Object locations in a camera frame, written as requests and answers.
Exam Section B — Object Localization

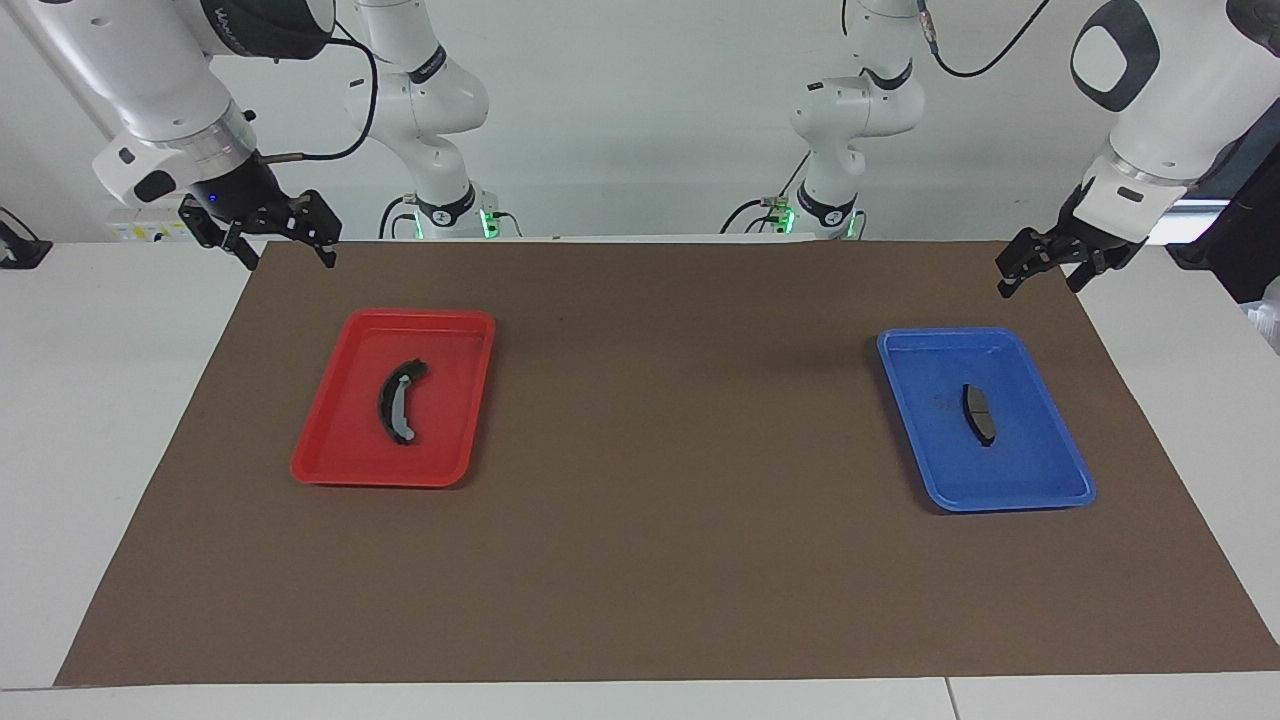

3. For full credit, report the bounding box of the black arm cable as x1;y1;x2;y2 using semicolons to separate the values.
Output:
255;20;380;163
918;0;1052;80

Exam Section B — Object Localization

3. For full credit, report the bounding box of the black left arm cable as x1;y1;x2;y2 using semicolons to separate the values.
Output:
918;0;1052;80

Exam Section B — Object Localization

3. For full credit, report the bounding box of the brown table mat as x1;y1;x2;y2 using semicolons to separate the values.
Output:
53;238;1280;687

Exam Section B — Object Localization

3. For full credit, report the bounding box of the red plastic tray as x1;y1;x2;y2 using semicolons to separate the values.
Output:
290;308;497;489

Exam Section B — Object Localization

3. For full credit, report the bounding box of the curved brake shoe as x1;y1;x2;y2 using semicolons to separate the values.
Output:
377;358;431;447

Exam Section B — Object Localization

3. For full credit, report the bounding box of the dark brake pad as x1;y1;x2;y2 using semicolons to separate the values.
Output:
961;383;998;448

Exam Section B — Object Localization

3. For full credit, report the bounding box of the black clamp mount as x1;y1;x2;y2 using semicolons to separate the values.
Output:
0;207;53;269

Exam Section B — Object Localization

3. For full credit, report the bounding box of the white power strip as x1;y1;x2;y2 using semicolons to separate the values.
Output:
106;205;193;244

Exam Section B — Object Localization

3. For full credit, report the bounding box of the blue plastic tray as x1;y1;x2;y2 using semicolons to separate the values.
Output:
877;326;1097;514

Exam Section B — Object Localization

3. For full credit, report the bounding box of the black equipment stand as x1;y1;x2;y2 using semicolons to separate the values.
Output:
1165;125;1280;306

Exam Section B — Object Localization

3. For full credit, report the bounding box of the clear plastic wrap bundle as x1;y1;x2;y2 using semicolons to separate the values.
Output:
1245;280;1280;353

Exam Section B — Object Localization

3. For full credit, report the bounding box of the black base cable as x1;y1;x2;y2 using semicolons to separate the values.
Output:
378;193;421;241
720;150;813;236

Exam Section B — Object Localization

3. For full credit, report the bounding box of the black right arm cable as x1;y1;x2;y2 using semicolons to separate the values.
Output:
255;20;380;163

